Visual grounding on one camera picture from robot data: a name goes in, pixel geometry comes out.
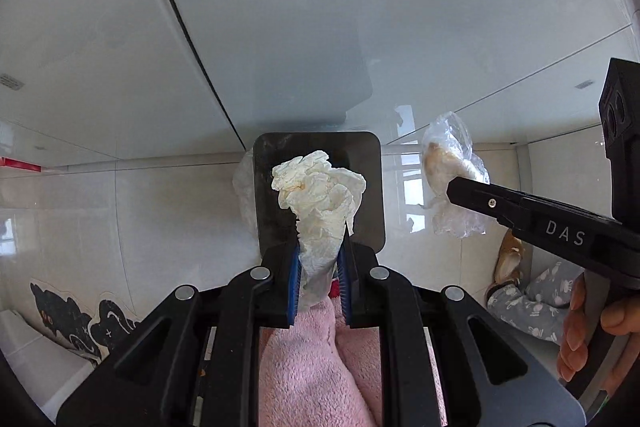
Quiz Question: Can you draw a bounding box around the red tape strip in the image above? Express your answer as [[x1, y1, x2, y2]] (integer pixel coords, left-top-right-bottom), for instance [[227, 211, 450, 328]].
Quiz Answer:
[[0, 156, 42, 171]]

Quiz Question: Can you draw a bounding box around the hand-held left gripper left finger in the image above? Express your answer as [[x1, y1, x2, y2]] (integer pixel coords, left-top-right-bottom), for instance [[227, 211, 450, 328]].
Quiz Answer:
[[56, 242, 301, 427]]

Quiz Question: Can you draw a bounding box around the clear bag with bread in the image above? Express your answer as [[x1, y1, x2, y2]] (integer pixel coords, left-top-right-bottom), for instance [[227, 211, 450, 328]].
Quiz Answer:
[[421, 112, 491, 238]]

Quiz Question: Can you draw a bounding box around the dark square bin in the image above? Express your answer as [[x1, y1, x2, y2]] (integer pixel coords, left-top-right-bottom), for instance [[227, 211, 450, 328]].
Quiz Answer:
[[251, 132, 387, 254]]

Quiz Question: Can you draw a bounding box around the grey rabbit print cloth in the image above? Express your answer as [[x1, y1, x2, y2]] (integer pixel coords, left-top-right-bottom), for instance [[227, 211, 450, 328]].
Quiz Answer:
[[486, 259, 582, 346]]

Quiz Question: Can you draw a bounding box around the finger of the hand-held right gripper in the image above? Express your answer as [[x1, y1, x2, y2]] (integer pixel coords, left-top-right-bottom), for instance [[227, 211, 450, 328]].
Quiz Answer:
[[446, 176, 532, 229]]

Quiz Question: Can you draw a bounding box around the brown plush slipper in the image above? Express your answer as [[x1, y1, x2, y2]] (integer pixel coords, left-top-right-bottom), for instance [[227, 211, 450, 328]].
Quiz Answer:
[[494, 227, 527, 289]]

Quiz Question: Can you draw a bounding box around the white paper tissue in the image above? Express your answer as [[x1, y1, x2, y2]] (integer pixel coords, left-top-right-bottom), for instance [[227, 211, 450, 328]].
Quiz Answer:
[[271, 150, 367, 313]]

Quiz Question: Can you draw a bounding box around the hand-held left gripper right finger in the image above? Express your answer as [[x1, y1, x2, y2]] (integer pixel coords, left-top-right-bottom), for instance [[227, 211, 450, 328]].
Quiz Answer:
[[337, 232, 587, 427]]

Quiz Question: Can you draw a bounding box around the pink fleece clothing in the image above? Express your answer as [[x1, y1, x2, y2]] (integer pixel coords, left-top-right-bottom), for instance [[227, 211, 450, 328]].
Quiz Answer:
[[257, 294, 448, 427]]

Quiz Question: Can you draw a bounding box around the person's right hand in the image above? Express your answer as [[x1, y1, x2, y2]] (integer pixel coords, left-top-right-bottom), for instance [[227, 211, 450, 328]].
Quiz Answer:
[[557, 274, 640, 383]]

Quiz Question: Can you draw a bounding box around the black cat sticker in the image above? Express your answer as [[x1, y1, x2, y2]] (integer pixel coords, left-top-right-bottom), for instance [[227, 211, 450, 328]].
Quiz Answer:
[[29, 281, 95, 354], [89, 299, 142, 353]]

